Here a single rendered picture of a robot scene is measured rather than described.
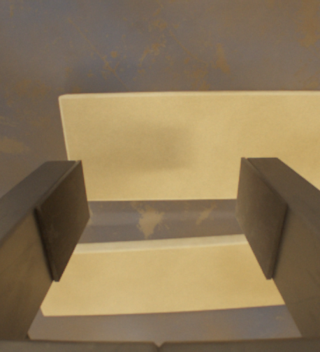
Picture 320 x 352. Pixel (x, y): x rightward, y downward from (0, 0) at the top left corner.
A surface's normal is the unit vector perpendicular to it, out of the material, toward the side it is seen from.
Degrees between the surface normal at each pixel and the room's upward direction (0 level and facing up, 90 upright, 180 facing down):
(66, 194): 90
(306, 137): 0
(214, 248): 0
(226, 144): 0
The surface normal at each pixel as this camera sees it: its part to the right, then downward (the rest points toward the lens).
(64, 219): 1.00, -0.01
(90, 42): 0.00, 0.38
